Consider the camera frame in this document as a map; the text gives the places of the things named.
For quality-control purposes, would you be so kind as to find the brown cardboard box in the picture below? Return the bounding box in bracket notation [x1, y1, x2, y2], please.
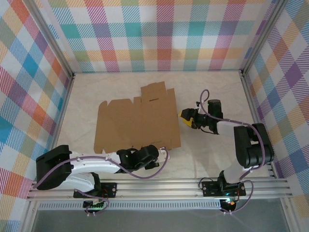
[93, 82, 182, 154]

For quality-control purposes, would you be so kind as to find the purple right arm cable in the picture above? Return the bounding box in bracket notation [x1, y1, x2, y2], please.
[197, 89, 275, 215]

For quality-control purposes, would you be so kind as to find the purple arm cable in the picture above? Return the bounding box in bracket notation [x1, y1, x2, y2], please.
[197, 89, 275, 215]
[35, 147, 171, 216]

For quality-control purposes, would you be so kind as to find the thin black right gripper wire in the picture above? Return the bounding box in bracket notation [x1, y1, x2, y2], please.
[199, 126, 216, 135]

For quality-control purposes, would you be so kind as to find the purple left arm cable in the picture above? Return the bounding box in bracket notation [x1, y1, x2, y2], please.
[35, 147, 171, 216]

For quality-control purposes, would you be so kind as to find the aluminium right side rail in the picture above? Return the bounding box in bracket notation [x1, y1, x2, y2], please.
[240, 71, 277, 178]

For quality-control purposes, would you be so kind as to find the aluminium mounting rail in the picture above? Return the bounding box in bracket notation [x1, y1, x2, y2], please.
[26, 178, 294, 201]

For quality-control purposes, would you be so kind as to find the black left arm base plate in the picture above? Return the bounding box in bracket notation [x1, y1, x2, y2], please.
[73, 182, 118, 199]

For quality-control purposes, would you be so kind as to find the slotted grey cable duct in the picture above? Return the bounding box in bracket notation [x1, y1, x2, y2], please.
[38, 202, 222, 210]

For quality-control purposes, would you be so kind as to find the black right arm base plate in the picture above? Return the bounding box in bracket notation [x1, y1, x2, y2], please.
[201, 180, 246, 198]

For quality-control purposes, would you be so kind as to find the aluminium right frame post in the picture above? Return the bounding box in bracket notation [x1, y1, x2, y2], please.
[240, 0, 290, 76]

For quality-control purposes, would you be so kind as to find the aluminium frame post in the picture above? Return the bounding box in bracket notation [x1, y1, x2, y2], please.
[240, 0, 290, 76]
[24, 0, 76, 80]

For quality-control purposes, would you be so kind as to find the aluminium left side rail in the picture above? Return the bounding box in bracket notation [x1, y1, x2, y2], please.
[42, 73, 76, 182]

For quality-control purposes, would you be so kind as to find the aluminium left frame post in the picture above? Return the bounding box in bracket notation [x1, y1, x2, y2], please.
[24, 0, 76, 80]

